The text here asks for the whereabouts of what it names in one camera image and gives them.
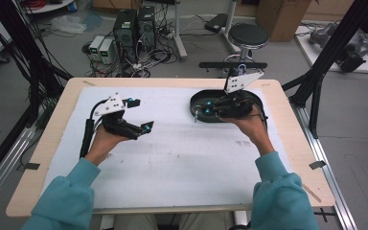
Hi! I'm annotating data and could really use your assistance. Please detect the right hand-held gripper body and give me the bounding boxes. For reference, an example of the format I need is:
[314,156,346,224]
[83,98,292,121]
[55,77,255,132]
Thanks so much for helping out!
[212,63,265,119]

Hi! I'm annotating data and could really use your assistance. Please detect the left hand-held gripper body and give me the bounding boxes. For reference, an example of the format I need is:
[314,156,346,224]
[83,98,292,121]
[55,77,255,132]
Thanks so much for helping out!
[93,92,142,141]

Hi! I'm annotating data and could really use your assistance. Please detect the black hanger stand oval base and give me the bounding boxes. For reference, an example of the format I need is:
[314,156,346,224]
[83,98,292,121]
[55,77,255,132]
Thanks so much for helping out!
[189,61,268,124]

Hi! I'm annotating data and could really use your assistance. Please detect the person's left hand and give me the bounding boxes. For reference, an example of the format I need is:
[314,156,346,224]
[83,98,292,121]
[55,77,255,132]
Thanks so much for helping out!
[84,123,130,167]

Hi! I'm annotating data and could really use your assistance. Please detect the person's right hand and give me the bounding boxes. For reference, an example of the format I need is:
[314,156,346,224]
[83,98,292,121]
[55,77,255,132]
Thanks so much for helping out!
[219,104,276,157]

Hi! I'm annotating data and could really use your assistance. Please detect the wooden table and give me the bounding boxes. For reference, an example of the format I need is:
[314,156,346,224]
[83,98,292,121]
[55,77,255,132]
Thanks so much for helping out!
[5,77,336,219]

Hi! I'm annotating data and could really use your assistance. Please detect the white foam mat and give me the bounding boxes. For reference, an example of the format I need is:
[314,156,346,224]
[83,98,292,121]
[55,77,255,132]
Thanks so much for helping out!
[41,86,293,211]

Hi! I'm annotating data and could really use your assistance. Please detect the black round stool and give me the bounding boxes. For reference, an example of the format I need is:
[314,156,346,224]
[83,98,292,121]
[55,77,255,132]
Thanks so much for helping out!
[223,22,270,80]

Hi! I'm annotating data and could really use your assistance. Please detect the white power supply unit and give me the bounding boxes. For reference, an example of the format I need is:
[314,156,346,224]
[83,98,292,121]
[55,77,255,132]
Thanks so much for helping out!
[88,35,105,61]
[99,38,115,65]

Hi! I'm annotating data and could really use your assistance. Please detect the white table leg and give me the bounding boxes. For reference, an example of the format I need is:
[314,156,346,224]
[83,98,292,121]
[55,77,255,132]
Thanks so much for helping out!
[220,0,242,55]
[172,0,189,62]

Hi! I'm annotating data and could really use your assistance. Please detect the flat black box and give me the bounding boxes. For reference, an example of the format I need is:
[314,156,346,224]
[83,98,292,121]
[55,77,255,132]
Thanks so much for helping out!
[203,12,228,34]

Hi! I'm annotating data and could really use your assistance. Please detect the black computer tower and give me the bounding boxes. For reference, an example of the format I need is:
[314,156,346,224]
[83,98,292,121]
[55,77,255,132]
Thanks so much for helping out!
[113,9,138,63]
[137,5,157,49]

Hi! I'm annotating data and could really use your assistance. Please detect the cardboard box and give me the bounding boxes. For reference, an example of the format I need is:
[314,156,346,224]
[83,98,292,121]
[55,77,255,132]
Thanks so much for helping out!
[256,0,312,43]

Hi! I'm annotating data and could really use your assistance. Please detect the white board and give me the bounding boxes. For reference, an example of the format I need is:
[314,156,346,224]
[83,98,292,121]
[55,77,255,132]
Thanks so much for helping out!
[294,24,368,75]

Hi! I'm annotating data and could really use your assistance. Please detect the clear plastic bag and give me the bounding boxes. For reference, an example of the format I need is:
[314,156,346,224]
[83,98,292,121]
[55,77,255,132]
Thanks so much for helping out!
[50,14,87,35]

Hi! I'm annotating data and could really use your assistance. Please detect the grey device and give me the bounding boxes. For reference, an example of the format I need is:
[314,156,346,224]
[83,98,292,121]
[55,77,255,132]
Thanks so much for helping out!
[308,22,338,49]

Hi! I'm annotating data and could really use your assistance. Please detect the black tape piece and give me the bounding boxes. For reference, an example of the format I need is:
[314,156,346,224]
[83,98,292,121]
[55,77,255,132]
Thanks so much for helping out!
[15,162,41,172]
[309,160,328,171]

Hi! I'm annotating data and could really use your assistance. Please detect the person's legs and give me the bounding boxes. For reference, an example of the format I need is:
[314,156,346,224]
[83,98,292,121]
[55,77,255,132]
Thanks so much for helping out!
[112,211,235,230]

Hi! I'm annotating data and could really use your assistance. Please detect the round white table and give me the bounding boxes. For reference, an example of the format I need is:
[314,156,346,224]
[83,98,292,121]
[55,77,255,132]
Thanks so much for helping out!
[22,0,75,14]

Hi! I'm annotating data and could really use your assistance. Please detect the black device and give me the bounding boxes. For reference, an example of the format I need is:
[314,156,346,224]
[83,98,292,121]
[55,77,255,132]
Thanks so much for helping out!
[335,30,368,74]

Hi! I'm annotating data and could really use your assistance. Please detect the thin wooden stick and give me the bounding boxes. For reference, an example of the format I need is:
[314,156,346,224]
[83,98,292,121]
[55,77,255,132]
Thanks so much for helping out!
[301,183,322,204]

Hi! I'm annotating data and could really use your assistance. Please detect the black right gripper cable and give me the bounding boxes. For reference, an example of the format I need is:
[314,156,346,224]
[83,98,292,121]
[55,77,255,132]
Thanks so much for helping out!
[251,98,269,129]

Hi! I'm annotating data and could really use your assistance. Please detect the black frame strut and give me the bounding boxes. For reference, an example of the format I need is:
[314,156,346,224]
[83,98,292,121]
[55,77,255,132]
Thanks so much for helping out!
[0,0,75,190]
[282,0,368,139]

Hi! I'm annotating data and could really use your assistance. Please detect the aluminium rail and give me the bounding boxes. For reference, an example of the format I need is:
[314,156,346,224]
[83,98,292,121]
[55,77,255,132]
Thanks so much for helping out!
[0,124,38,214]
[290,103,359,230]

